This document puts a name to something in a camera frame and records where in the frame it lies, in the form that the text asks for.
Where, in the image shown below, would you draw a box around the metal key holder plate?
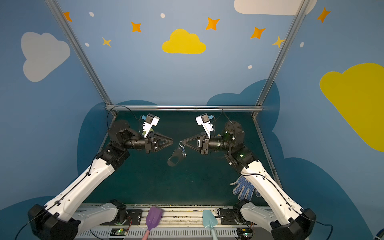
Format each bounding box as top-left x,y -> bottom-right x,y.
167,149 -> 185,167

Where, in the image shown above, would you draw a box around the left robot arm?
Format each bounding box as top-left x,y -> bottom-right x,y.
28,114 -> 173,240

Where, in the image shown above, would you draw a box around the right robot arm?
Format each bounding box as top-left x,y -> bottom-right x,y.
181,121 -> 316,240

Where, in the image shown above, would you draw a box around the near blue dotted glove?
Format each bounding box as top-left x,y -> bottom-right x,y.
230,176 -> 261,201

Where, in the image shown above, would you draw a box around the purple toy shovel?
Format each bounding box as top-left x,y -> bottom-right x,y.
142,207 -> 164,240

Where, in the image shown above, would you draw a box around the teal toy shovel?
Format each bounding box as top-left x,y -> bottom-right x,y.
203,210 -> 218,240

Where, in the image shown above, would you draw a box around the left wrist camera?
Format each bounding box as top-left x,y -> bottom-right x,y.
142,114 -> 160,139

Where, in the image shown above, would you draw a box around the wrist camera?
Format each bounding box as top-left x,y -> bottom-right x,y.
196,113 -> 214,139
142,114 -> 160,139

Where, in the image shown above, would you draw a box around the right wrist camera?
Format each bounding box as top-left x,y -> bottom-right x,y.
196,113 -> 214,139

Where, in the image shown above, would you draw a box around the aluminium frame rear bar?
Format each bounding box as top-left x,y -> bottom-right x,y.
106,105 -> 263,112

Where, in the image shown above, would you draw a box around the aluminium frame right post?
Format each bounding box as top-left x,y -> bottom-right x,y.
252,0 -> 311,120

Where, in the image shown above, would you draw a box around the aluminium frame post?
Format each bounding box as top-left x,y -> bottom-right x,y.
252,0 -> 311,120
45,0 -> 113,107

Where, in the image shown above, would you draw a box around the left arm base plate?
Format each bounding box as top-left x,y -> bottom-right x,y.
101,209 -> 143,226

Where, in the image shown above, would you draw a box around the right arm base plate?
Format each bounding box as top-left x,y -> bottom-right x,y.
217,208 -> 254,225

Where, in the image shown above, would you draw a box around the front aluminium rail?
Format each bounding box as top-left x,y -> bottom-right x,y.
49,204 -> 310,240

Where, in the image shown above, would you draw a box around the aluminium frame left post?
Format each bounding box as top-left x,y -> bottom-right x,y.
45,0 -> 113,107

